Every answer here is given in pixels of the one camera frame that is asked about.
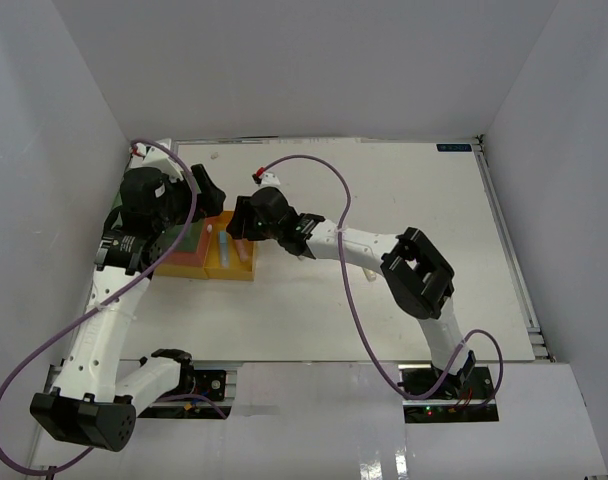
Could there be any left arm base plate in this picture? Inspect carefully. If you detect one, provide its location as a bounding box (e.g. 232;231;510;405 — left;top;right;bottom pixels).
139;367;237;420

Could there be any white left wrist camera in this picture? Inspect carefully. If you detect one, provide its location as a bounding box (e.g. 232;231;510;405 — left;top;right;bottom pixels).
128;142;183;182

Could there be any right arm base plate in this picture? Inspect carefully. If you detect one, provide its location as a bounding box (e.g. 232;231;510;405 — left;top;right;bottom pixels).
398;364;499;425

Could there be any blue table label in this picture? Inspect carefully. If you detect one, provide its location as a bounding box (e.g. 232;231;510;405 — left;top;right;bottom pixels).
436;143;472;153

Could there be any red drawer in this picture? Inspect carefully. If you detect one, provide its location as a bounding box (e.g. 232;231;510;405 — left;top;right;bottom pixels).
162;226;212;268

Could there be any yellow drawer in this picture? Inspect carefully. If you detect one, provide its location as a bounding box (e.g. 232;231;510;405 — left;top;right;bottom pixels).
155;210;257;282

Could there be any orange cap highlighter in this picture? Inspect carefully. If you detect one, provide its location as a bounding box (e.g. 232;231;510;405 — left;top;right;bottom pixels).
234;239;250;263

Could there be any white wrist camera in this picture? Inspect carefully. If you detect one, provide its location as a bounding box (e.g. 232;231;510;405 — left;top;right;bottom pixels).
128;142;183;182
252;168;281;188

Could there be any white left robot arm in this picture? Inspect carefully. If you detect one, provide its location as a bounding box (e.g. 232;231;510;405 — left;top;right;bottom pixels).
30;164;225;452

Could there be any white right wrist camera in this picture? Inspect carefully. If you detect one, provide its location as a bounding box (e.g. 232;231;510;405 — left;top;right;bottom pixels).
252;168;281;188

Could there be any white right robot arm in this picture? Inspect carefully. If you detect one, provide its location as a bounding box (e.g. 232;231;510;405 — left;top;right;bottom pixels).
227;187;475;399

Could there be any blue cap highlighter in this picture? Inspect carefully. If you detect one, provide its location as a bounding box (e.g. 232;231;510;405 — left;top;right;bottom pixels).
218;230;230;269

